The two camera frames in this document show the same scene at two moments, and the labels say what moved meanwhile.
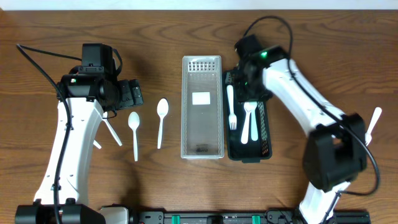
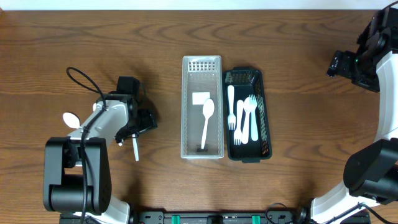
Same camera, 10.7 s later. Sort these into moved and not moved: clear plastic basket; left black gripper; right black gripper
Moved: left black gripper; right black gripper
Not moved: clear plastic basket
